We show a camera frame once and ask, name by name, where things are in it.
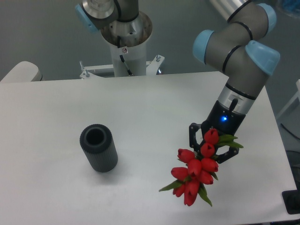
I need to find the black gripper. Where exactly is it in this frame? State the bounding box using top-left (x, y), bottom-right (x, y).
top-left (189, 101), bottom-right (246, 164)

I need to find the red tulip bouquet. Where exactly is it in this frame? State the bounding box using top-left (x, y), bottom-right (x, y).
top-left (159, 128), bottom-right (243, 206)

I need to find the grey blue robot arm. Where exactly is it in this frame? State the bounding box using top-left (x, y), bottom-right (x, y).
top-left (75, 0), bottom-right (280, 163)

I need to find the dark grey ribbed vase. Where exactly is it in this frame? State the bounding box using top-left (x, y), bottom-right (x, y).
top-left (79, 124), bottom-right (118, 173)

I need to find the black device at table edge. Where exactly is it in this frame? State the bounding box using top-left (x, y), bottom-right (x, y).
top-left (282, 190), bottom-right (300, 215)

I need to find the blue object in plastic bag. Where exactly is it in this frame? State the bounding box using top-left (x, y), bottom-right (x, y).
top-left (276, 0), bottom-right (300, 18)

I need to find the white chair armrest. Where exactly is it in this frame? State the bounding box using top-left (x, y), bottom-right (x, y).
top-left (1, 61), bottom-right (43, 83)

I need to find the black cable on floor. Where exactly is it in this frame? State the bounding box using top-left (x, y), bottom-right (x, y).
top-left (280, 123), bottom-right (300, 140)

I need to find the white frame at right edge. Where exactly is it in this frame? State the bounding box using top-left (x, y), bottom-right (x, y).
top-left (276, 80), bottom-right (300, 121)

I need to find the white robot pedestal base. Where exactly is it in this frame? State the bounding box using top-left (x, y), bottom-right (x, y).
top-left (80, 11), bottom-right (165, 79)

